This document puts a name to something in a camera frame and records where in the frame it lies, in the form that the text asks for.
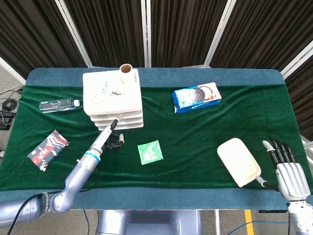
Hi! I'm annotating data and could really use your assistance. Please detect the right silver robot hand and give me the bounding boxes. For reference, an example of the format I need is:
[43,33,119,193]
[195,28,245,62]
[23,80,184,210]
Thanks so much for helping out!
[255,137,312,203]

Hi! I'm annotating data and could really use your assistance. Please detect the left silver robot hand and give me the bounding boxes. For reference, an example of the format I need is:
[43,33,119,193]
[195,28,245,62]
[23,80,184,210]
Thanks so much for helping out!
[89,118,125,154]

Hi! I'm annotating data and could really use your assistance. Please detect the white trays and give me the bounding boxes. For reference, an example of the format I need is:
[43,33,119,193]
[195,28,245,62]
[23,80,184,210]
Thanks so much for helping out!
[82,68,145,131]

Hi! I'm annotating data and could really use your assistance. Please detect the green white sachet packet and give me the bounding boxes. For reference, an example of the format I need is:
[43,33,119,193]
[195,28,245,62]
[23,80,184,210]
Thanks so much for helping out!
[137,140,164,166]

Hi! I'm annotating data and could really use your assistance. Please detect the cream lidded food box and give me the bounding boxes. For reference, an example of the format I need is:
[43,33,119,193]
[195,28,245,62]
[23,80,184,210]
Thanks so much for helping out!
[216,137,262,188]

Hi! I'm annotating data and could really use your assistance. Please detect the clear plastic water bottle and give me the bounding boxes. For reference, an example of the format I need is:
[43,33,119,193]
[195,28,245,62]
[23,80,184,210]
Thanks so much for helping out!
[39,97,81,114]

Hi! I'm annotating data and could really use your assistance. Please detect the red black snack packet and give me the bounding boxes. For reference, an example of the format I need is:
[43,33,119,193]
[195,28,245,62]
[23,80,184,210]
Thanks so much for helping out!
[27,129,70,173]

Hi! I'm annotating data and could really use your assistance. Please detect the white roll with cardboard core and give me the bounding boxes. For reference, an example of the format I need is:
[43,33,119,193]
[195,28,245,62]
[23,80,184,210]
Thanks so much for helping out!
[119,64,134,84]

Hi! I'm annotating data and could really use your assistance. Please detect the green velvet cloth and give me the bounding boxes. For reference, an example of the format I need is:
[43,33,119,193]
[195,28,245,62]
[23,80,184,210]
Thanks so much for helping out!
[0,84,313,193]

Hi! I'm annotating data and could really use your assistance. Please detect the dark brown screen panel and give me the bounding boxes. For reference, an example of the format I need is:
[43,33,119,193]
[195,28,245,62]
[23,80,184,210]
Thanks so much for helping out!
[55,0,152,69]
[140,0,236,69]
[0,0,93,79]
[280,46,313,147]
[204,0,313,72]

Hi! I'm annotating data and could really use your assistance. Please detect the blue table cover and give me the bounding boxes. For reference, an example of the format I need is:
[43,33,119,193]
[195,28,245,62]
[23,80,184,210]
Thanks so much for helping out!
[0,67,313,212]

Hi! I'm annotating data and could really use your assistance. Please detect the blue-grey robot torso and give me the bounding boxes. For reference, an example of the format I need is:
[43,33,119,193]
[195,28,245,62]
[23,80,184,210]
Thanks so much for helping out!
[96,210,204,235]

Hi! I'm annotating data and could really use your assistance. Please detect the blue Oreo cookie box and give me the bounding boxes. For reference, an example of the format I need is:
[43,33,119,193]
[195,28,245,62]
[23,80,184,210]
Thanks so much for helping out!
[171,81,223,115]

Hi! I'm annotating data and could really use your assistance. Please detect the black power adapter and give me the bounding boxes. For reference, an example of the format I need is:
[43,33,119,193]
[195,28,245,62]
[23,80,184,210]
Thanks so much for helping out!
[0,110,17,131]

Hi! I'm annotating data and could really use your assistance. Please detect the blue floor cable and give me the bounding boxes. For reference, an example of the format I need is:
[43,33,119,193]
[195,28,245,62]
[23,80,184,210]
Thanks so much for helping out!
[229,219,290,235]

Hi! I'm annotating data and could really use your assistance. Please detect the black coiled floor cable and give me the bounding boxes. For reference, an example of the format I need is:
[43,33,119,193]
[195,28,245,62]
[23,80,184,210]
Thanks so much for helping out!
[1,98,18,111]

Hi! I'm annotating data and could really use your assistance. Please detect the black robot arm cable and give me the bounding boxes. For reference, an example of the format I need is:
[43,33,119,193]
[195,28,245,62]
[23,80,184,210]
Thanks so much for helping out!
[6,167,99,235]

